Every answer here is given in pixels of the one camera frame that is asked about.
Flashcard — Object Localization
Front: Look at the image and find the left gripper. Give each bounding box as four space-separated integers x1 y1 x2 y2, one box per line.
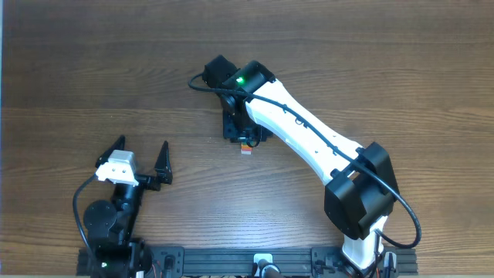
95 134 174 192

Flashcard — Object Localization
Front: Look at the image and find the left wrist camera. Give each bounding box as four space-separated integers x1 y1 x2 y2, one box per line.
94 149 138 188

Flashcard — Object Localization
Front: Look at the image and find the mounting rail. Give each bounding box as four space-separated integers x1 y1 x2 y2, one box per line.
76 245 420 278

